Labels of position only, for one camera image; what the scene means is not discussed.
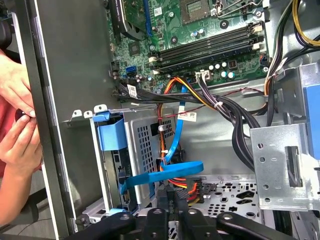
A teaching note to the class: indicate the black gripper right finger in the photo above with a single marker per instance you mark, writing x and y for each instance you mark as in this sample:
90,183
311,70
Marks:
197,225

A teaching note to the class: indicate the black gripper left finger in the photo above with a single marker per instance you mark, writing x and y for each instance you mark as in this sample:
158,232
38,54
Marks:
155,225

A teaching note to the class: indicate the hard disk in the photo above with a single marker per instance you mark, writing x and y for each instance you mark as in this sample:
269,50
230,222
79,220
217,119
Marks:
111,135

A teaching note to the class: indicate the small round black tool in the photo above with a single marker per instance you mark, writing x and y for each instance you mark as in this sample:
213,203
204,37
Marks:
20,115

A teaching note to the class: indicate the grey metal disk bay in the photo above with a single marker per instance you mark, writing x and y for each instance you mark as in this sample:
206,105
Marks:
132,140

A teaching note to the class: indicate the person's right hand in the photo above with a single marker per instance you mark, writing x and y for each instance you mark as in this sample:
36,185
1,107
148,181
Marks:
22,150

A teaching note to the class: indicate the person's left hand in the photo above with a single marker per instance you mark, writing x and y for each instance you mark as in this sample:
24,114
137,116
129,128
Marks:
15,80

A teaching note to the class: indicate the grey metal drive cage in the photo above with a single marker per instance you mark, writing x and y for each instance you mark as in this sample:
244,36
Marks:
270,150

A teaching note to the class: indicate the black office chair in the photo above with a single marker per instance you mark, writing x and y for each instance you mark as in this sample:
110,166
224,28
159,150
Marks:
30,210

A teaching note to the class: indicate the blue plastic drive latch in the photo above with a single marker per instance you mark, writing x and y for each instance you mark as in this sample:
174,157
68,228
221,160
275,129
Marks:
313,120

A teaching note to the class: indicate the black RAM slot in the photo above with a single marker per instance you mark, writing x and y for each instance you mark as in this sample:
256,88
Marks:
207,37
207,57
207,44
207,50

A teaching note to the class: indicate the black PC case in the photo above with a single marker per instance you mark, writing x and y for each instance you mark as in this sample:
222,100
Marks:
75,75

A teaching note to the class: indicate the person's trunk red shirt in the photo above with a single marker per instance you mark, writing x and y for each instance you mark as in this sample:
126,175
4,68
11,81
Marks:
5,125

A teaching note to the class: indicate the green motherboard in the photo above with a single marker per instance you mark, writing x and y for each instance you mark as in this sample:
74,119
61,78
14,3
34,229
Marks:
163,17

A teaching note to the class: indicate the black graphics card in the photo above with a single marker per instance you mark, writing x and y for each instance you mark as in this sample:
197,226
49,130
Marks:
117,20

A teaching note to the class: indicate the CPU socket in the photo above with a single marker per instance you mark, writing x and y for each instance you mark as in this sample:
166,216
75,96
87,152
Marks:
195,10

